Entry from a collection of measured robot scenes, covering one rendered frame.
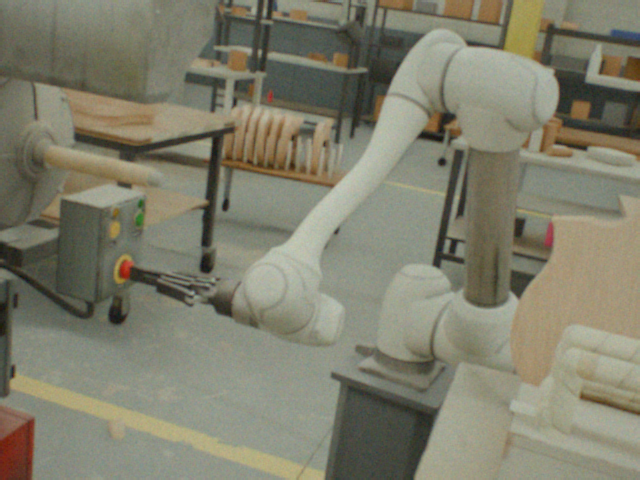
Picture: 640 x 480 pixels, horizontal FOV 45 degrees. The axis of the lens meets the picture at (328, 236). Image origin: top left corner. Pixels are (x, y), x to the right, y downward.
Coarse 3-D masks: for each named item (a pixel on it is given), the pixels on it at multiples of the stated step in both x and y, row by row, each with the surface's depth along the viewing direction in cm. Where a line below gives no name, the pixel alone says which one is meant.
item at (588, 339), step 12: (576, 336) 94; (588, 336) 93; (600, 336) 93; (612, 336) 93; (624, 336) 93; (588, 348) 93; (600, 348) 93; (612, 348) 92; (624, 348) 92; (636, 348) 92; (624, 360) 92; (636, 360) 92
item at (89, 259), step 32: (96, 192) 154; (128, 192) 158; (64, 224) 148; (96, 224) 146; (128, 224) 154; (64, 256) 150; (96, 256) 148; (128, 256) 157; (64, 288) 152; (96, 288) 149
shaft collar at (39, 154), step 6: (36, 144) 121; (42, 144) 121; (48, 144) 121; (54, 144) 123; (36, 150) 121; (42, 150) 121; (36, 156) 121; (42, 156) 121; (36, 162) 122; (42, 162) 121; (48, 168) 123
